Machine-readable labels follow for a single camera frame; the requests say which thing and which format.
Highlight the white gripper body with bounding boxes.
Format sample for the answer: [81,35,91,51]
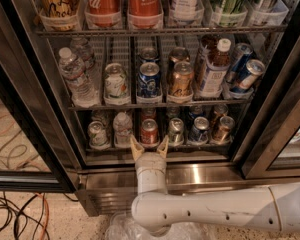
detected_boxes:
[135,152,167,177]

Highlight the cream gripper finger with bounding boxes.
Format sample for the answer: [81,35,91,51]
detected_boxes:
[130,135,144,161]
[157,136,169,158]

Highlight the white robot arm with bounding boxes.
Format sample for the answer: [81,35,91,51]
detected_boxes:
[130,137,300,236]

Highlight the silver green can bottom front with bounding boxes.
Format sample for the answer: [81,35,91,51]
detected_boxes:
[168,118,184,146]

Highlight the red coke can front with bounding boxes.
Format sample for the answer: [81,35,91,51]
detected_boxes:
[141,119,158,147]

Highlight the red coke can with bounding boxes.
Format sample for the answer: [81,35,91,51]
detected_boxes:
[141,119,158,147]
[141,107,157,121]

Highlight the small water bottle bottom shelf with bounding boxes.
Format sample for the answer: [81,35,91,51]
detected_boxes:
[113,112,133,148]

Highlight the red coke can rear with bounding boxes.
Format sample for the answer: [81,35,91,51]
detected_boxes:
[141,107,157,121]

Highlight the blue pepsi can bottom front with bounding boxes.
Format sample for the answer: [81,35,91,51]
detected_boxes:
[188,116,209,143]

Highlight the blue pepsi can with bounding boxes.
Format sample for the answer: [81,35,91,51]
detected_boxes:
[137,62,161,103]
[188,116,209,143]

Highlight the green white can bottom left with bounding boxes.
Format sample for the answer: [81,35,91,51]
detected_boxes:
[88,121,109,150]

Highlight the blue pepsi can middle front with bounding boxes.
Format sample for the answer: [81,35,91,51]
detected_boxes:
[137,62,161,103]

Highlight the copper can bottom front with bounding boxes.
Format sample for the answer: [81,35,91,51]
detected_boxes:
[211,116,235,144]

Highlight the white green can middle shelf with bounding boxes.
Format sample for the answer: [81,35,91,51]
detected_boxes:
[104,63,128,104]

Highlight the water bottle front middle shelf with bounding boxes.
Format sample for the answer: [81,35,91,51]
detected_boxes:
[58,47,98,108]

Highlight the gold can middle front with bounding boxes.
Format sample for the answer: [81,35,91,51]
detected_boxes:
[168,61,194,103]

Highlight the gold can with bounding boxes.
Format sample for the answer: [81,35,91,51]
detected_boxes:
[168,61,194,103]
[168,47,190,68]

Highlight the blue can middle rear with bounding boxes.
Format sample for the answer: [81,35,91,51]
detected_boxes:
[139,47,159,63]

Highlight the gold can middle rear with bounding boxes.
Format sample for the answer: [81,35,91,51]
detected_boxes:
[168,47,190,68]

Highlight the stainless steel fridge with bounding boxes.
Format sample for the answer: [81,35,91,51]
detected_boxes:
[0,0,300,216]

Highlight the left glass fridge door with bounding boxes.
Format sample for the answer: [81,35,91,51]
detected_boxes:
[0,47,76,194]

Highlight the glass fridge door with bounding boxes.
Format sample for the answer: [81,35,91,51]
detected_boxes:
[241,57,300,180]
[0,47,76,194]

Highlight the water bottle rear middle shelf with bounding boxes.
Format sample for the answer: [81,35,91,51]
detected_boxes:
[70,37,96,78]

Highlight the right glass fridge door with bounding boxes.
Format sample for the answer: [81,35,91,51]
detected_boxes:
[241,57,300,180]

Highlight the red bull can front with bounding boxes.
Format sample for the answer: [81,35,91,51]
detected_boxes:
[230,59,265,93]

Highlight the red bull can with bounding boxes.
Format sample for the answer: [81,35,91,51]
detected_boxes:
[225,43,253,83]
[230,59,265,93]

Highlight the red bull can rear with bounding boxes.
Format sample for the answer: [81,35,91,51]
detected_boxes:
[225,43,253,83]

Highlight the white label bottle top shelf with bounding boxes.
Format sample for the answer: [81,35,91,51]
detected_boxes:
[168,0,203,27]

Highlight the green tall can top shelf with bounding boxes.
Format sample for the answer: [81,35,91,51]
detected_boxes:
[209,0,247,27]

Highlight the yellow tall can top shelf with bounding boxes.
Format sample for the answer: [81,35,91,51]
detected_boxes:
[40,0,80,31]

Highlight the clear plastic bag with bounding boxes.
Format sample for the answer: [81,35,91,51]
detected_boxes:
[105,212,216,240]

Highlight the tea bottle white cap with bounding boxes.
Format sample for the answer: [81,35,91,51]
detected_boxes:
[197,38,231,98]

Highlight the coca-cola bottle top right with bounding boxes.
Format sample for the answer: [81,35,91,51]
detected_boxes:
[128,0,160,29]

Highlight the coca-cola bottle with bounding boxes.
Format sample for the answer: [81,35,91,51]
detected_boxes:
[128,0,160,29]
[87,0,120,27]

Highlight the coca-cola bottle top left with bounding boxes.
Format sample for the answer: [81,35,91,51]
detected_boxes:
[87,0,120,27]

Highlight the orange cable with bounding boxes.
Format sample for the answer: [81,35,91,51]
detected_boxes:
[32,192,51,240]

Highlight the black cables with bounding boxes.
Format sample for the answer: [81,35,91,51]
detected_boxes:
[0,191,80,240]

